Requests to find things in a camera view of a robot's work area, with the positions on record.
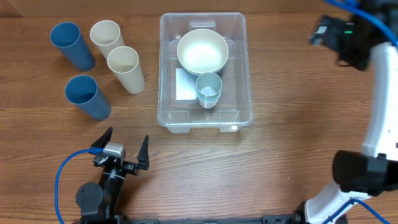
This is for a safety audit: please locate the white label in bin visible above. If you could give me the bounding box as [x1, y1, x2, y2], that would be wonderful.
[175, 68, 197, 101]

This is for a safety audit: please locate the cream tall cup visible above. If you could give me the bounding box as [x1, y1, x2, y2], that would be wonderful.
[107, 46, 145, 94]
[90, 20, 125, 58]

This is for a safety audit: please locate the light blue small cup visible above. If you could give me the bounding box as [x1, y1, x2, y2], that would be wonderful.
[197, 95, 219, 101]

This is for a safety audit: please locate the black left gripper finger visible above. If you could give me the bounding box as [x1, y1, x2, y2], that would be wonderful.
[90, 126, 113, 148]
[137, 135, 149, 170]

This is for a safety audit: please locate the pink small cup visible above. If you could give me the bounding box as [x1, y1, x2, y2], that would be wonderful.
[199, 100, 217, 109]

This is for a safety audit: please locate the dark blue tall cup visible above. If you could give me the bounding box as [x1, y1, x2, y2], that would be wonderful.
[50, 22, 95, 72]
[65, 75, 111, 121]

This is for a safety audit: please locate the grey small cup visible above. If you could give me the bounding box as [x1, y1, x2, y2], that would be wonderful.
[196, 72, 223, 95]

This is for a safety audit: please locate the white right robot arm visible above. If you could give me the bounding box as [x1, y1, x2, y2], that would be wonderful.
[291, 0, 397, 223]

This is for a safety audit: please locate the clear plastic storage bin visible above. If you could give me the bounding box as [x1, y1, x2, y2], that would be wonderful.
[157, 12, 253, 134]

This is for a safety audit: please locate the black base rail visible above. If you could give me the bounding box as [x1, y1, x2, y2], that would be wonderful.
[77, 215, 291, 224]

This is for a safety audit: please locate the cream tall cup front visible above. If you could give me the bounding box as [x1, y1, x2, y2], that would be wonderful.
[107, 46, 145, 94]

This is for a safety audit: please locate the dark blue bowl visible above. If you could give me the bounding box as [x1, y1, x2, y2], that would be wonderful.
[182, 68, 223, 77]

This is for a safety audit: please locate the mint green small cup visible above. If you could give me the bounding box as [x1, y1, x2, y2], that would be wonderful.
[197, 92, 221, 101]

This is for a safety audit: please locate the cream bowl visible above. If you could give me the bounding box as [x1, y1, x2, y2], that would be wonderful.
[181, 58, 228, 77]
[177, 29, 229, 65]

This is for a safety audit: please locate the dark blue tall cup front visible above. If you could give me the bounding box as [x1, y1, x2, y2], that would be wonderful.
[65, 75, 111, 121]

